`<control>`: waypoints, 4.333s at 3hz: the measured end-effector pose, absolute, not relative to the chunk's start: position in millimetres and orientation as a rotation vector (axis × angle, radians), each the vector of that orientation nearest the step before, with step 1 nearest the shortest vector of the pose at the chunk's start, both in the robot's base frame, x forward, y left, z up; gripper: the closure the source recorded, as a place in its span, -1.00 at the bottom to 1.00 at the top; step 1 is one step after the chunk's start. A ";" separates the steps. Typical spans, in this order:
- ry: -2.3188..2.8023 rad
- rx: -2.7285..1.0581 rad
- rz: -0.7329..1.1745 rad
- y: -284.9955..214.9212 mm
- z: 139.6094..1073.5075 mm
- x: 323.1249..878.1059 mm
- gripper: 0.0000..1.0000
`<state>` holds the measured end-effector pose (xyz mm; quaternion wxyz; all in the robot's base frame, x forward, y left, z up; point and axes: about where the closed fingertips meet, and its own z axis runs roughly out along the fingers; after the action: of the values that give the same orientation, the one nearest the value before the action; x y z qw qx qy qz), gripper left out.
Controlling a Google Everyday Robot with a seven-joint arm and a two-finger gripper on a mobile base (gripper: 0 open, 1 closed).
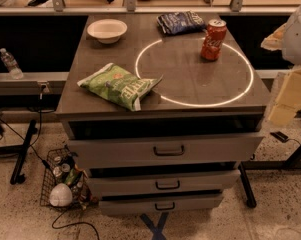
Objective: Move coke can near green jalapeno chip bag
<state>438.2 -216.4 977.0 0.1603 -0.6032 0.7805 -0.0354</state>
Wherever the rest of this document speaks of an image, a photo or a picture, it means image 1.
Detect white bowl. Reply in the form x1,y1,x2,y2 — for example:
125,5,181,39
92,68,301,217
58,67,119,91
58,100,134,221
87,19,127,44

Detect middle drawer with handle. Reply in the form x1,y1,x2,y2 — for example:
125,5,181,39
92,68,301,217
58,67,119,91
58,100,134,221
88,170,240,198

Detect blue chip bag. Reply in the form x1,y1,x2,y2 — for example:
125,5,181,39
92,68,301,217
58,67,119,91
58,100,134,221
157,11,206,35

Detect white round object in basket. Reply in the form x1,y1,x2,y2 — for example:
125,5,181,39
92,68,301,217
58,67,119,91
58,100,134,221
49,183,72,207

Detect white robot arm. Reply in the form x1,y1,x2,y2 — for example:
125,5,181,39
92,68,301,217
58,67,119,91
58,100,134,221
261,5,301,126

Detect black power adapter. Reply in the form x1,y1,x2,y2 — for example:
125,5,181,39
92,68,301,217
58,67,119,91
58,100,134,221
271,131,289,143

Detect black wire basket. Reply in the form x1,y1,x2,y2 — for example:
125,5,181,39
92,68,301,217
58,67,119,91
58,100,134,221
40,147,92,209

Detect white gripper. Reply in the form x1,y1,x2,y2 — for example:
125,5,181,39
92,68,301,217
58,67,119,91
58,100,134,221
268,66,301,126

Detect black table leg stand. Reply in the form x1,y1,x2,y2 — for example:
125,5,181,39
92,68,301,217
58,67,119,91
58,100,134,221
10,120,37,185

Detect red coke can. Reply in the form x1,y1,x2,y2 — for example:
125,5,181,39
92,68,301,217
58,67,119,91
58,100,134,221
201,19,227,61

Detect grey drawer cabinet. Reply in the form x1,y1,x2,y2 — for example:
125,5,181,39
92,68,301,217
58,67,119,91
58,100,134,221
57,14,269,202

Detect top drawer with handle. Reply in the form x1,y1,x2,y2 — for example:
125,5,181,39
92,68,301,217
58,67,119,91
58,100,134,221
68,133,263,169

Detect bottom drawer with handle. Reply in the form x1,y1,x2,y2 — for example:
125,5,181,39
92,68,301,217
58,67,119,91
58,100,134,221
99,193,223,215

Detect drawer with handle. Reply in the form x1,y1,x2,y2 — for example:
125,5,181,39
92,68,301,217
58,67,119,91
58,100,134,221
68,133,263,169
99,193,223,215
88,170,240,198

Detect green jalapeno chip bag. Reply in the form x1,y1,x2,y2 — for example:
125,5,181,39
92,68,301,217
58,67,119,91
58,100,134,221
77,63,162,111

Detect clear plastic water bottle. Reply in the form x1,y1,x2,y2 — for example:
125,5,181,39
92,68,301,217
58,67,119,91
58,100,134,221
0,48,23,80

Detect green can in basket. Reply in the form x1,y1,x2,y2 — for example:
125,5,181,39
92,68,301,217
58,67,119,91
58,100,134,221
64,169,82,186

